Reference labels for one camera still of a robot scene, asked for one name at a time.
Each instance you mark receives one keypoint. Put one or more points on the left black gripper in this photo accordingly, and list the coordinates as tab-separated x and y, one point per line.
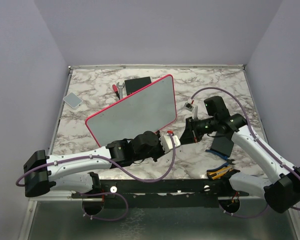
162	151

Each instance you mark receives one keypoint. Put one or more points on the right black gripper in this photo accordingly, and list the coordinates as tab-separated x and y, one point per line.
188	135

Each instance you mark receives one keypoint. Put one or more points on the pink framed whiteboard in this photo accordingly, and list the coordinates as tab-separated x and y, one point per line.
150	108

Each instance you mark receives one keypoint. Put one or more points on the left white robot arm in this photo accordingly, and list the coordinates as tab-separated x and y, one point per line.
74	172

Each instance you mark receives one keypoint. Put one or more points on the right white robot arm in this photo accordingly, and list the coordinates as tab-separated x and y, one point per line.
281	189

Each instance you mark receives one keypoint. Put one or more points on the yellow utility knife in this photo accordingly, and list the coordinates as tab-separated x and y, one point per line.
213	175

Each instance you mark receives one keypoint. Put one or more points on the black box rear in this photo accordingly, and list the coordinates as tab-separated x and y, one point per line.
133	85

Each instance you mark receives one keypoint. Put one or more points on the silver wrench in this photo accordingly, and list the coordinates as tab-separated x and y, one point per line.
120	87

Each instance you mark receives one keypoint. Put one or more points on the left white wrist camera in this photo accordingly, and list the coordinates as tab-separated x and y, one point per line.
174	140

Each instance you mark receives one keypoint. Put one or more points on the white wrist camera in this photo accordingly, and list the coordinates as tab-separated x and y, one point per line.
174	140
190	106

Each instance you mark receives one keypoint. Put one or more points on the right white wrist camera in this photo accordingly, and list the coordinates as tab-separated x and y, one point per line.
190	106

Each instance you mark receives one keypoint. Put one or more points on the blue handled pliers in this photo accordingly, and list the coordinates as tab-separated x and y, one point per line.
227	160

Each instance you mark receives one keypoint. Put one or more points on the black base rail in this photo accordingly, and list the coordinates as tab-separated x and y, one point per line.
171	193

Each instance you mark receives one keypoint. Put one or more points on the red handled screwdriver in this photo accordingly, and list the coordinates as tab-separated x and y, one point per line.
116	91

